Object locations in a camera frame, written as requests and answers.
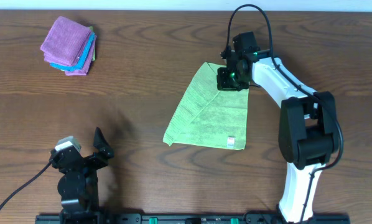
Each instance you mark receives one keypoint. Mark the green microfiber cloth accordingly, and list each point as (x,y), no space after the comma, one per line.
(208,117)

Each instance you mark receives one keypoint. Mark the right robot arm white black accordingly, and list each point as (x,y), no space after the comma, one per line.
(309,132)

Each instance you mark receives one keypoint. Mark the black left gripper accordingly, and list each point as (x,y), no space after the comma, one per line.
(102,144)

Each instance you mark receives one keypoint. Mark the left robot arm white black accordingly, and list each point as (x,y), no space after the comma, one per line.
(78,187)

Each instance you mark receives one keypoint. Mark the purple folded cloth bottom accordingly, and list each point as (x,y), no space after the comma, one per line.
(86,66)

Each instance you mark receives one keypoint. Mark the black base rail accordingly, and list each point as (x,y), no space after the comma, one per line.
(135,218)

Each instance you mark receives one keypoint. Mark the purple folded cloth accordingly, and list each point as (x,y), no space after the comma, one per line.
(65,42)
(86,66)

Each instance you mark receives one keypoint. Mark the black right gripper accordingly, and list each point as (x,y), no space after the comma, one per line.
(223,84)

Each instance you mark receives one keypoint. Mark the purple folded cloth top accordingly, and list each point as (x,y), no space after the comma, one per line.
(65,42)

